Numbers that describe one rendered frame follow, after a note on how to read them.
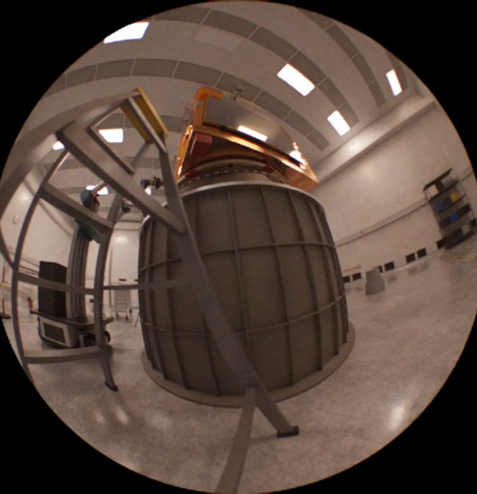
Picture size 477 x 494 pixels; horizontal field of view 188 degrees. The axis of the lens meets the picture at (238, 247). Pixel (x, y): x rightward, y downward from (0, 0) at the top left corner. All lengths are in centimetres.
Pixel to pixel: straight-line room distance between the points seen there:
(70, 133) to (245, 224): 73
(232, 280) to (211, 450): 75
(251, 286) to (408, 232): 538
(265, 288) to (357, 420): 73
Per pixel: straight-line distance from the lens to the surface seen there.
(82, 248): 207
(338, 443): 66
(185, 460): 67
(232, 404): 81
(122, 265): 941
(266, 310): 68
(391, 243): 556
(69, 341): 166
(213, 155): 143
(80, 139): 25
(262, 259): 69
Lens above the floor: 58
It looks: 18 degrees up
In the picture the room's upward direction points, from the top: 8 degrees counter-clockwise
